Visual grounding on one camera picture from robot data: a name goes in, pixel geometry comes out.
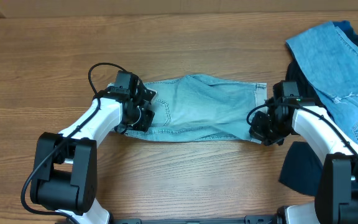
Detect medium blue ripped jeans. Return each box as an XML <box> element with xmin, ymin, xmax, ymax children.
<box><xmin>286</xmin><ymin>21</ymin><xmax>358</xmax><ymax>144</ymax></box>

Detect dark navy garment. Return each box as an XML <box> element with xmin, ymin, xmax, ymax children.
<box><xmin>278</xmin><ymin>20</ymin><xmax>358</xmax><ymax>197</ymax></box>

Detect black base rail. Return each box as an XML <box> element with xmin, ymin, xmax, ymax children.
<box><xmin>108</xmin><ymin>215</ymin><xmax>286</xmax><ymax>224</ymax></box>

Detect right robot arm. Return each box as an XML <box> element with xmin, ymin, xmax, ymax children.
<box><xmin>246</xmin><ymin>81</ymin><xmax>358</xmax><ymax>223</ymax></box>

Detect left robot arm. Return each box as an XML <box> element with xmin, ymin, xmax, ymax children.
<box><xmin>22</xmin><ymin>70</ymin><xmax>157</xmax><ymax>223</ymax></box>

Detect light blue denim shorts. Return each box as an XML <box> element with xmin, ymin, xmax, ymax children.
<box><xmin>115</xmin><ymin>74</ymin><xmax>267</xmax><ymax>142</ymax></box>

